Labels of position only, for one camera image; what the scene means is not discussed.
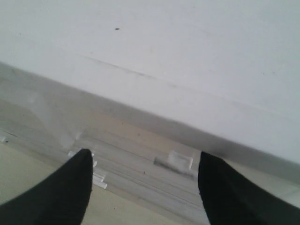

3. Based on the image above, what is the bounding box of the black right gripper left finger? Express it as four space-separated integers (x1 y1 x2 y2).
0 149 93 225

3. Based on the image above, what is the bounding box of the wide drawer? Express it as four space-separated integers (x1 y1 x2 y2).
0 132 203 223

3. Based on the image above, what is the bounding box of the small drawer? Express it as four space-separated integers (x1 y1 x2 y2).
0 63 83 151
67 109 300 212

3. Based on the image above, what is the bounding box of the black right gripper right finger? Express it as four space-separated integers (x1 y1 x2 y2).
198 152 300 225

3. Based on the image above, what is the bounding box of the clear plastic drawer cabinet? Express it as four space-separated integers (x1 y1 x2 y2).
0 0 300 225

